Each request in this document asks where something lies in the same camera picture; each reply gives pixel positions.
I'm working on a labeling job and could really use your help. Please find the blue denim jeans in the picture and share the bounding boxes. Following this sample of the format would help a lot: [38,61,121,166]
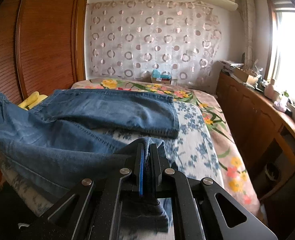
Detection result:
[0,89,181,233]

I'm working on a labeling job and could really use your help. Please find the pink floral blanket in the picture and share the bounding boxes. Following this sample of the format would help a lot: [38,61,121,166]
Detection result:
[0,78,263,220]

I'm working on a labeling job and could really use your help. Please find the blue floral white quilt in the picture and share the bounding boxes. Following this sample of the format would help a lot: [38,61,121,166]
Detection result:
[0,99,223,216]

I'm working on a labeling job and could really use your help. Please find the wooden side cabinet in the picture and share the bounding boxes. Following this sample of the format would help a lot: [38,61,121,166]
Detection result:
[216,73,295,199]

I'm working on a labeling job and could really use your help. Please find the cardboard box on cabinet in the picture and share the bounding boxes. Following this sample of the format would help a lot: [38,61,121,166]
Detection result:
[234,68,259,86]

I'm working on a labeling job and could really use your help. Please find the circle pattern sheer curtain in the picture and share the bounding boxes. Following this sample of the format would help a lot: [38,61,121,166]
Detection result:
[86,0,222,86]

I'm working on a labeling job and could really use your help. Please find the wooden louvered wardrobe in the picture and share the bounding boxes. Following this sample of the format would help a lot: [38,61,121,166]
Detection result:
[0,0,86,103]

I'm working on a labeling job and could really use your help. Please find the window with wooden frame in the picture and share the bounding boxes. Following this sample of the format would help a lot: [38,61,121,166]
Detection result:
[265,0,295,102]

